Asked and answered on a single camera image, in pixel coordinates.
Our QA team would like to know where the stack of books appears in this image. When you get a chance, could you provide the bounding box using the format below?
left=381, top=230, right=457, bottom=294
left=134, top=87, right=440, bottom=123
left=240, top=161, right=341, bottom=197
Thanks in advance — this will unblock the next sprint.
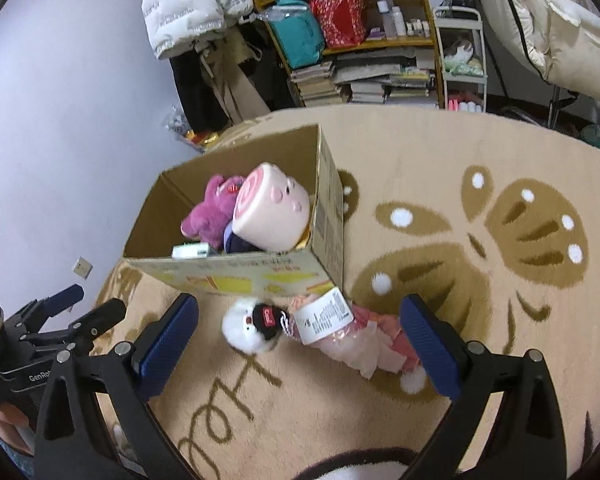
left=290, top=61, right=350, bottom=107

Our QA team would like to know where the clear bag of toys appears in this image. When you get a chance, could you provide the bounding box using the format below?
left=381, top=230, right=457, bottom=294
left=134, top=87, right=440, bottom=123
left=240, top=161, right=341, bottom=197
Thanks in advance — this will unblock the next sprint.
left=162, top=107, right=220, bottom=154

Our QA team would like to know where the pink swirl roll pillow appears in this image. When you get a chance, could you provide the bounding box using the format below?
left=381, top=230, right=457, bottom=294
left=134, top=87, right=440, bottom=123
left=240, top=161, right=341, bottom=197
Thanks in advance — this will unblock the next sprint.
left=232, top=162, right=311, bottom=252

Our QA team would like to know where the yellow plush toy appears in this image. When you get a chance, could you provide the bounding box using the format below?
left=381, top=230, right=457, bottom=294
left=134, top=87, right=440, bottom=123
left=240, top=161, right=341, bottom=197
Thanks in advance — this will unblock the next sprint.
left=294, top=224, right=311, bottom=250

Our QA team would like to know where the pink packaged plush doll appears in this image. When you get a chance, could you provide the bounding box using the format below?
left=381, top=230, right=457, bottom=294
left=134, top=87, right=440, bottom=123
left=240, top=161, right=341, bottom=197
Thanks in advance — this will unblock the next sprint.
left=286, top=287, right=427, bottom=394

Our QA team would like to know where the cardboard box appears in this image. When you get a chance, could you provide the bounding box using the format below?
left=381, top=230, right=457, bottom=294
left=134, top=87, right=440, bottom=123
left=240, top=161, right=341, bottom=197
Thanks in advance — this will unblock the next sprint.
left=123, top=125, right=344, bottom=297

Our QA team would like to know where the magenta bear plush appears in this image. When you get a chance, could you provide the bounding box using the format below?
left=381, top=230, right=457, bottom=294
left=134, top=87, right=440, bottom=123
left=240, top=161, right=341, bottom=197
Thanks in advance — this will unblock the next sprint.
left=181, top=174, right=246, bottom=250

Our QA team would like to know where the white fluffy penguin plush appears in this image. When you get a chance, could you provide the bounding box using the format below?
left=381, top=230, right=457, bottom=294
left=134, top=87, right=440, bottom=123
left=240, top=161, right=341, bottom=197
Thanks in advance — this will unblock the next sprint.
left=221, top=298, right=289, bottom=354

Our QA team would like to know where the beige coat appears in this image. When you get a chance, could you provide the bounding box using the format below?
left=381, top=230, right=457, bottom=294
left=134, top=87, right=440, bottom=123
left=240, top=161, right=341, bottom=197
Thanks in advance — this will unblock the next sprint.
left=196, top=27, right=270, bottom=125

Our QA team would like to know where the wooden bookshelf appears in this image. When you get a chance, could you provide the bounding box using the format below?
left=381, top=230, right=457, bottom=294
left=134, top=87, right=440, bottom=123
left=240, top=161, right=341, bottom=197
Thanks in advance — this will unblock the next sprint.
left=253, top=0, right=443, bottom=107

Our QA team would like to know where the teal bag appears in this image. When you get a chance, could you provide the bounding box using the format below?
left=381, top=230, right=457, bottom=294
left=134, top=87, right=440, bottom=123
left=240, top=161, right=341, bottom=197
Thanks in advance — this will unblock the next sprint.
left=265, top=0, right=325, bottom=70

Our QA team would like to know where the green tissue pack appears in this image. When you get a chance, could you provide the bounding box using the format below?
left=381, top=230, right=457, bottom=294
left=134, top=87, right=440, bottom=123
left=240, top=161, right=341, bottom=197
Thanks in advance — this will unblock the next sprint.
left=171, top=242, right=219, bottom=260

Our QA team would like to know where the white metal cart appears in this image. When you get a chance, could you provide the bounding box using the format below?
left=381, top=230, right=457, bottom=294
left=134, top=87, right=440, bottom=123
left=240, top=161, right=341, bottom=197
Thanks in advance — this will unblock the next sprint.
left=434, top=4, right=488, bottom=113

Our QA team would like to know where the beige patterned rug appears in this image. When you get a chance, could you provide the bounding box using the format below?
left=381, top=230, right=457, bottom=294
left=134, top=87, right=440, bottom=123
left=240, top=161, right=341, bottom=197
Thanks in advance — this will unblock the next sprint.
left=92, top=104, right=600, bottom=480

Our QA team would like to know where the upper wall socket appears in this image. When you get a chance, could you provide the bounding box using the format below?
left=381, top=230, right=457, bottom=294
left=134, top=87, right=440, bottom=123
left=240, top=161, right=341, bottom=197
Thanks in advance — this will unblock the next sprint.
left=72, top=257, right=93, bottom=280

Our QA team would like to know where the red bag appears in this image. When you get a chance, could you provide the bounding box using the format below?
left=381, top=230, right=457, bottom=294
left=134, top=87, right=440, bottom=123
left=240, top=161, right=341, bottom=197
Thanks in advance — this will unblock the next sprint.
left=310, top=0, right=366, bottom=49

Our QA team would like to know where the person's left hand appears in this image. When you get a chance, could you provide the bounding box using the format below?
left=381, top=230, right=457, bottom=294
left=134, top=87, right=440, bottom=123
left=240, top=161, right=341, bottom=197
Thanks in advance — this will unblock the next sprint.
left=0, top=403, right=33, bottom=456

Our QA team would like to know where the cream folded mattress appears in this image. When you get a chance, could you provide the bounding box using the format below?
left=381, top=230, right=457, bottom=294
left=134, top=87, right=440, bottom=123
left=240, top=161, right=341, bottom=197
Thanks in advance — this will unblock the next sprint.
left=480, top=0, right=600, bottom=102

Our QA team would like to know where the white puffer jacket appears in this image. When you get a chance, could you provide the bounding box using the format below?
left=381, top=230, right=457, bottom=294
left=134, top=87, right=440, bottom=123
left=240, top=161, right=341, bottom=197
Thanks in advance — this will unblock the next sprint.
left=142, top=0, right=253, bottom=60

